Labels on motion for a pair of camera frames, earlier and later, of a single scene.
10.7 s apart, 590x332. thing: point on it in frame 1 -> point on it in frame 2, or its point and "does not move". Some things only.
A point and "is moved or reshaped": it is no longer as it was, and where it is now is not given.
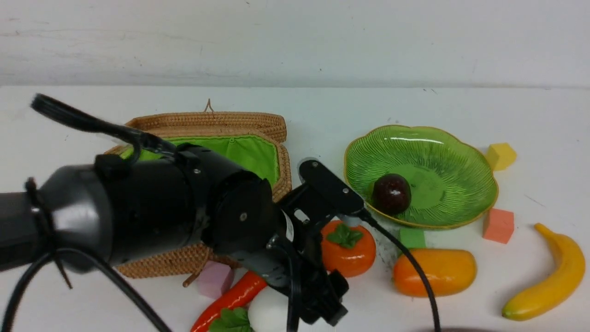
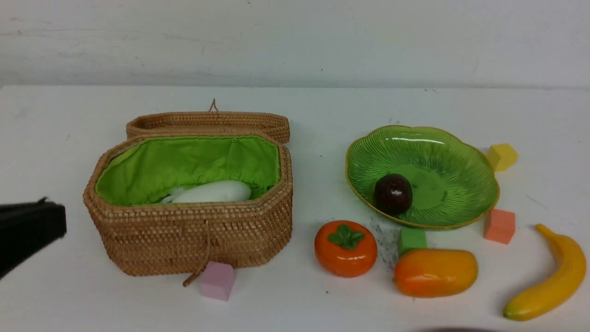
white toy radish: (268, 311) is moved or reshaped
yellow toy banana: (562, 283) does not move
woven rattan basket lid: (210, 123) does not move
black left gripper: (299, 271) -> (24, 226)
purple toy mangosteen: (391, 193) does not move
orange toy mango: (447, 271) does not move
